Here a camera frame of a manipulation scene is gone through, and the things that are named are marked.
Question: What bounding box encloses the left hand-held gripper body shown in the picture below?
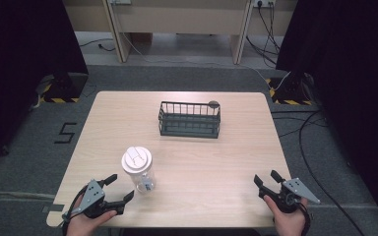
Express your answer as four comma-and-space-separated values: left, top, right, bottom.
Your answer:
62, 178, 126, 221

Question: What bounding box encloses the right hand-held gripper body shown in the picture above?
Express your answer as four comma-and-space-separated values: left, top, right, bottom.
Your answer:
259, 177, 321, 214

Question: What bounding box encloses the person's right hand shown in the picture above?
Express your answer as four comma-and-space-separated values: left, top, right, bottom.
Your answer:
263, 194, 309, 236

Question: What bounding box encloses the person's left hand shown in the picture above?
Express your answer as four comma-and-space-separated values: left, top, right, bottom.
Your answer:
66, 194, 118, 236

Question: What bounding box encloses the clear cup with white lid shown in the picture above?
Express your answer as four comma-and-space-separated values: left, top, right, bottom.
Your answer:
121, 146, 158, 195

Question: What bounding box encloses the grey tape strip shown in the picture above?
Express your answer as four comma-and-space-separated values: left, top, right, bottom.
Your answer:
41, 203, 66, 214

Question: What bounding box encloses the black stand base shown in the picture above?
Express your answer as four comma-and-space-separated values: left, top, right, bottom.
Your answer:
38, 72, 90, 104
265, 73, 316, 106

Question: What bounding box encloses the black curtain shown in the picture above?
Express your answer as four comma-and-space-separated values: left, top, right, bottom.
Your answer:
275, 0, 378, 227
0, 0, 90, 168

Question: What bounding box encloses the white power socket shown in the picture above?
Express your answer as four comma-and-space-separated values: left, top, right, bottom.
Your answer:
253, 0, 277, 9

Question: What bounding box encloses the beige wooden desk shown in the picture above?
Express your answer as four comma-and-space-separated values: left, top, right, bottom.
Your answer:
62, 0, 299, 65

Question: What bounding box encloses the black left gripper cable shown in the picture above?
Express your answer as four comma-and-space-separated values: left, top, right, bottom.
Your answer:
60, 184, 90, 236

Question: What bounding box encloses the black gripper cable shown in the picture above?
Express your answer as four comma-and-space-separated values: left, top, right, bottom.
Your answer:
298, 202, 313, 236
60, 184, 90, 236

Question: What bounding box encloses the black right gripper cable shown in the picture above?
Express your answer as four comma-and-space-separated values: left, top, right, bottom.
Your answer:
298, 202, 313, 236

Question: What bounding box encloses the long black floor cable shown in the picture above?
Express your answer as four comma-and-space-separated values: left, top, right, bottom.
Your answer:
270, 109, 366, 236

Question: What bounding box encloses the black wire basket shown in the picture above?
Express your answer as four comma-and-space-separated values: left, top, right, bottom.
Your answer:
157, 100, 222, 140

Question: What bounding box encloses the black cable with plug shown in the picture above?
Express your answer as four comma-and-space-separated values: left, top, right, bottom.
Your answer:
79, 37, 116, 53

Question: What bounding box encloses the bundle of black cables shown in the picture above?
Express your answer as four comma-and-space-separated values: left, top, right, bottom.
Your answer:
245, 0, 282, 69

